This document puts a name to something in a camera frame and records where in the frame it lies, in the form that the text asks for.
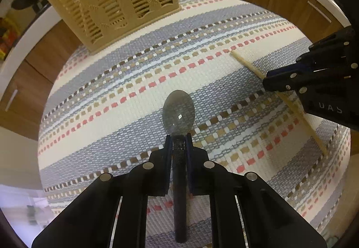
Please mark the dark grey plastic spoon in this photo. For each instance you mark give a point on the dark grey plastic spoon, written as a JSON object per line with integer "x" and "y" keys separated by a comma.
{"x": 178, "y": 115}

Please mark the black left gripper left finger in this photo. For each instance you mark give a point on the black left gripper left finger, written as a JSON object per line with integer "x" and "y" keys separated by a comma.
{"x": 112, "y": 211}

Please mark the striped woven placemat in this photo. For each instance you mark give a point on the striped woven placemat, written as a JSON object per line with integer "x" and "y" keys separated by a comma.
{"x": 220, "y": 125}

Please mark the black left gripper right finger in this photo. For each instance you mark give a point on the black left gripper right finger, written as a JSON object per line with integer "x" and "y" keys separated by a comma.
{"x": 244, "y": 210}

